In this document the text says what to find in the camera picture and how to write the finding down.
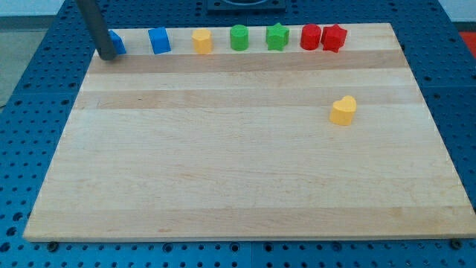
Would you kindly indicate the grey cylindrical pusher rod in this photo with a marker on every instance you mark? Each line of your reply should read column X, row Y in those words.
column 97, row 27

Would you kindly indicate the yellow heart block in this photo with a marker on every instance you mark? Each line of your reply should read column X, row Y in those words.
column 343, row 111

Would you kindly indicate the blue block behind rod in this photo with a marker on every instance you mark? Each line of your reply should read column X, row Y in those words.
column 117, row 42

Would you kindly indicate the blue cube block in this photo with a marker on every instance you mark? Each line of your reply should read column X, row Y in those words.
column 159, row 40

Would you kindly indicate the yellow hexagon block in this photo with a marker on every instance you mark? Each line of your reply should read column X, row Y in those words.
column 202, row 41

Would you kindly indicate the green cylinder block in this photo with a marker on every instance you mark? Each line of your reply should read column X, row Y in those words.
column 239, row 37

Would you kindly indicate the wooden board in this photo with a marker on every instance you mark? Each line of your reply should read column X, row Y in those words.
column 238, row 145

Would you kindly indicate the green star block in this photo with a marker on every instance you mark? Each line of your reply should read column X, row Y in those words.
column 277, row 37

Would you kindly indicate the red cylinder block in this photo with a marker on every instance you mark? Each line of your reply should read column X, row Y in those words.
column 310, row 37

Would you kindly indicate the red star block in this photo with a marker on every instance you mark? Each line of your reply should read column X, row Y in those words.
column 333, row 38

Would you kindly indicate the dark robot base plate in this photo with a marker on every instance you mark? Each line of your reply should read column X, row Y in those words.
column 215, row 6

